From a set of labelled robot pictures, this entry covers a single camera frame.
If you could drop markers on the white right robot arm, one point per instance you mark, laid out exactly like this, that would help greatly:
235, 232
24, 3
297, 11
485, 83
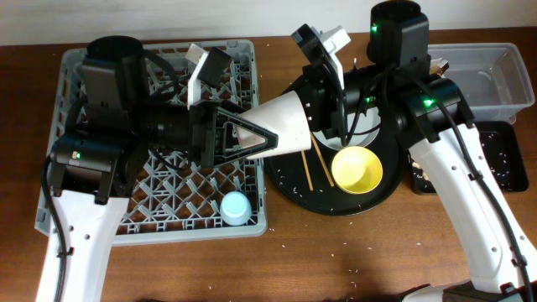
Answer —
430, 119

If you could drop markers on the grey dishwasher rack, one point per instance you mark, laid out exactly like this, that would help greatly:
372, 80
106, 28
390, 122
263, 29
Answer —
181, 206

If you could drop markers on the pink plastic cup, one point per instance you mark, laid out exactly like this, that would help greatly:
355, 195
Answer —
285, 117

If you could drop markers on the black rectangular tray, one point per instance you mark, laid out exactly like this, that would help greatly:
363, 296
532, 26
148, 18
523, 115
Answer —
501, 150

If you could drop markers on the yellow bowl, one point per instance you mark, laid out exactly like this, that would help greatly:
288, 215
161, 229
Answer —
356, 170

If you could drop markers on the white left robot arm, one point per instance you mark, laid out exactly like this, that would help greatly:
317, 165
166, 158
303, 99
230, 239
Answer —
126, 115

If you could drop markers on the light blue plastic cup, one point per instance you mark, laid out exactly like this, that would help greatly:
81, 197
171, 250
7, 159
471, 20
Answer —
235, 209

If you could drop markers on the wooden chopstick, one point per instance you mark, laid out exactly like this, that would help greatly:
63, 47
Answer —
307, 171
322, 161

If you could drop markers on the brown snack wrapper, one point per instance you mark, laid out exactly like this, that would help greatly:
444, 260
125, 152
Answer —
438, 67

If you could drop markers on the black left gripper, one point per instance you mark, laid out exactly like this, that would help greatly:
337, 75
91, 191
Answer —
206, 134

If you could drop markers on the round black tray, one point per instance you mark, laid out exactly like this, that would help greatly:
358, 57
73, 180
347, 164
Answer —
288, 175

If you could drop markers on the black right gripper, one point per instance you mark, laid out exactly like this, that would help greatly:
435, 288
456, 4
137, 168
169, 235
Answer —
324, 101

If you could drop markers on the clear plastic bin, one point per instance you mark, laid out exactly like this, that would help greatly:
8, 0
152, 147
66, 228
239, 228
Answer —
492, 76

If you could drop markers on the grey round plate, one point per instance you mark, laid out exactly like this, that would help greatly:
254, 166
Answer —
368, 127

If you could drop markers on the rice and shrimp leftovers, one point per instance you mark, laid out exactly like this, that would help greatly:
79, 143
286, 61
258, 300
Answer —
419, 172

